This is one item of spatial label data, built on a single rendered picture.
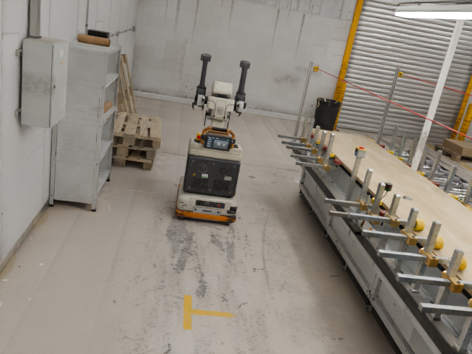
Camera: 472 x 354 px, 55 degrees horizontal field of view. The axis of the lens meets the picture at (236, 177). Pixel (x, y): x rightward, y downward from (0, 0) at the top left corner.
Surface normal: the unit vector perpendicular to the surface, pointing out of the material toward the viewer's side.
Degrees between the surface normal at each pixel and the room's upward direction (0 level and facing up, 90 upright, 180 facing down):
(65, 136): 90
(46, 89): 90
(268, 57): 90
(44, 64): 90
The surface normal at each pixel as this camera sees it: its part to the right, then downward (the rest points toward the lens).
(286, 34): 0.09, 0.34
